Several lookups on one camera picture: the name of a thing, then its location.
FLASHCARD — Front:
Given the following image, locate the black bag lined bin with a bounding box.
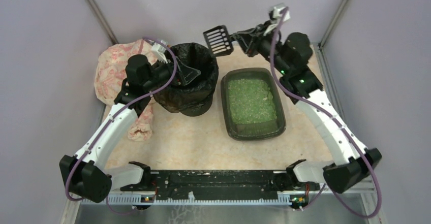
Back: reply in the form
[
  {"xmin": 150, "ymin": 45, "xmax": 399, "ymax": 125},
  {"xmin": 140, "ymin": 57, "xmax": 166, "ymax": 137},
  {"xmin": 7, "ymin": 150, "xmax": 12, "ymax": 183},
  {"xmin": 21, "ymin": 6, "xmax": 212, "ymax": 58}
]
[{"xmin": 153, "ymin": 43, "xmax": 219, "ymax": 117}]

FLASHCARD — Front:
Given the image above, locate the black litter scoop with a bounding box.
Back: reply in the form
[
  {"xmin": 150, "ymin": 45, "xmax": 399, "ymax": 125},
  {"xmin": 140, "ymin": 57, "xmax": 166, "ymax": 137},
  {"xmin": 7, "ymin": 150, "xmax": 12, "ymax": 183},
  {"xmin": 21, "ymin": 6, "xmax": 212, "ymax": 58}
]
[{"xmin": 203, "ymin": 25, "xmax": 234, "ymax": 57}]

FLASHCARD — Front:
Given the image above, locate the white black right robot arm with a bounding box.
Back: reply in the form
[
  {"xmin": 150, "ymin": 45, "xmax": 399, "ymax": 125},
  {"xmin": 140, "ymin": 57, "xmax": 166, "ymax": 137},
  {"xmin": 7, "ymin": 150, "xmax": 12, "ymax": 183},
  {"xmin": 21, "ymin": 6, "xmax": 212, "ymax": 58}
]
[{"xmin": 231, "ymin": 24, "xmax": 382, "ymax": 194}]

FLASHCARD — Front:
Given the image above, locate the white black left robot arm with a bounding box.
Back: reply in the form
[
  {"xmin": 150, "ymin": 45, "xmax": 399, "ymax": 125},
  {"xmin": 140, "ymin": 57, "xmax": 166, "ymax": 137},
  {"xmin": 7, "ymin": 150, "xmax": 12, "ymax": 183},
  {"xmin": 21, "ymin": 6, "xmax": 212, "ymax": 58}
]
[{"xmin": 59, "ymin": 54, "xmax": 201, "ymax": 203}]

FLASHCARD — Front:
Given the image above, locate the green cat litter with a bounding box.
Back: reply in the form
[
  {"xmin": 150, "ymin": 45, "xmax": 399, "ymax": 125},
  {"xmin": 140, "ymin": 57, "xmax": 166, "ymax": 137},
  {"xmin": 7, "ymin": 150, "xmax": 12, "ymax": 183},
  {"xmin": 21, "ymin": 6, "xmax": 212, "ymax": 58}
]
[{"xmin": 228, "ymin": 79, "xmax": 277, "ymax": 124}]

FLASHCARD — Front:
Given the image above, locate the dark grey litter box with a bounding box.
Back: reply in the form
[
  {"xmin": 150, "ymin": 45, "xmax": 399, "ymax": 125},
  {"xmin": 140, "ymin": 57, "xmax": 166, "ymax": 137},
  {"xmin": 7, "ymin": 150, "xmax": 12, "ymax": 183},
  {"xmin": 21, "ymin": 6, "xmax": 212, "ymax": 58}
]
[{"xmin": 220, "ymin": 68, "xmax": 286, "ymax": 141}]

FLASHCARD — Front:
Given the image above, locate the pink patterned cloth bag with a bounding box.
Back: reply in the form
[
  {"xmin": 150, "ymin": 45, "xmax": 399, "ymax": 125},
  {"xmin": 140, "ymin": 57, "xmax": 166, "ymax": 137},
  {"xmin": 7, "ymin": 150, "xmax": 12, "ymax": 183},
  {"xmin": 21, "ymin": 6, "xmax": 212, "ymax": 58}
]
[{"xmin": 94, "ymin": 39, "xmax": 157, "ymax": 142}]

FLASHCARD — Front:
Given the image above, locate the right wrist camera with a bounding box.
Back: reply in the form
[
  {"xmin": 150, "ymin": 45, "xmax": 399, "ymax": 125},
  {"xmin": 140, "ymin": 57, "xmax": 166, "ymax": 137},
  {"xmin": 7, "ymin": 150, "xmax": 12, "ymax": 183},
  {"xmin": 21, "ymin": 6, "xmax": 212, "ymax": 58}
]
[{"xmin": 263, "ymin": 3, "xmax": 290, "ymax": 36}]

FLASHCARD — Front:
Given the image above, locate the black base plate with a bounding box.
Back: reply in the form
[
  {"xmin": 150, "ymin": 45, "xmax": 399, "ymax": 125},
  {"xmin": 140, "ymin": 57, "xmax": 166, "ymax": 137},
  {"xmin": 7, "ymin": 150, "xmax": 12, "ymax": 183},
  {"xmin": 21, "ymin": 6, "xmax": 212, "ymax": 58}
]
[{"xmin": 121, "ymin": 170, "xmax": 320, "ymax": 201}]

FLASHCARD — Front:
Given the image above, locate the aluminium rail frame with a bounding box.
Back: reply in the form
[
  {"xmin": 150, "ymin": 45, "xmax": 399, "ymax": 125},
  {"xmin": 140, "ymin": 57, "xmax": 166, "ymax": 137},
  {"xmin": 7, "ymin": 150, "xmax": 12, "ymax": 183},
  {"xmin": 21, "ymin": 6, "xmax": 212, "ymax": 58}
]
[{"xmin": 60, "ymin": 162, "xmax": 379, "ymax": 216}]

